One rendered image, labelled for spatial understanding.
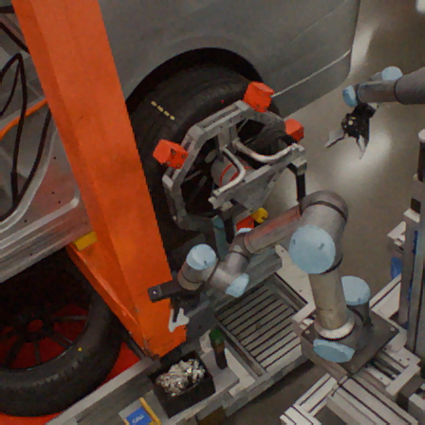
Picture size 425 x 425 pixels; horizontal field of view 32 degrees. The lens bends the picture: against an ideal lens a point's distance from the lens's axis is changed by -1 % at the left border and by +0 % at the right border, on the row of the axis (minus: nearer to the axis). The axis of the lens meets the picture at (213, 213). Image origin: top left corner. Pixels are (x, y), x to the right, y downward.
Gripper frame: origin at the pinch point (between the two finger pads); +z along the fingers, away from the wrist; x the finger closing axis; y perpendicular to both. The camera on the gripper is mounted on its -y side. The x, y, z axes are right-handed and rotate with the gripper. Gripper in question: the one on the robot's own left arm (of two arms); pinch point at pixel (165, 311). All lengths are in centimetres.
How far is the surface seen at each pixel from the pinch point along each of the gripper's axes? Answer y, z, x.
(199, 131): 18, -18, 63
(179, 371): 12.5, 30.7, -7.7
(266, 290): 78, 75, 49
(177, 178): 13, -2, 53
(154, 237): -5.3, -16.7, 17.6
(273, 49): 55, -26, 102
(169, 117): 10, -14, 72
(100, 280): -10, 37, 34
